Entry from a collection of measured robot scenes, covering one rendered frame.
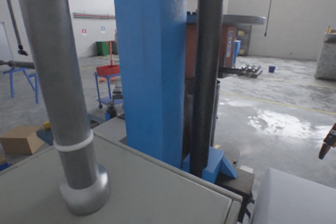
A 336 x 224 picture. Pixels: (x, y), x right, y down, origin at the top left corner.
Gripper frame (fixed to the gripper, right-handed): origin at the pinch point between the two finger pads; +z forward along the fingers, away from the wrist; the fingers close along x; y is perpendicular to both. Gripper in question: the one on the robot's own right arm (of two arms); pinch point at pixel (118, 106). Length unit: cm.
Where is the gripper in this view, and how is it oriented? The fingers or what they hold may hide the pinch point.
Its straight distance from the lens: 211.1
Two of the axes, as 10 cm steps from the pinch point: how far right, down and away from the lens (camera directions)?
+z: -0.1, 10.0, -0.6
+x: -9.6, 0.1, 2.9
